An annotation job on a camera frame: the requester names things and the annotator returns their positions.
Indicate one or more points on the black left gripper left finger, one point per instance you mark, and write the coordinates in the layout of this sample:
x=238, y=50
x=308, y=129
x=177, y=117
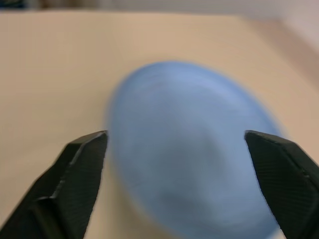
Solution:
x=62, y=189

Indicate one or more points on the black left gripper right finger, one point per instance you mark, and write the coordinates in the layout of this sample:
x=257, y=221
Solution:
x=291, y=179

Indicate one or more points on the blue plate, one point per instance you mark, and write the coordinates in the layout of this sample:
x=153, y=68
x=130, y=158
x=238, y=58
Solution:
x=184, y=139

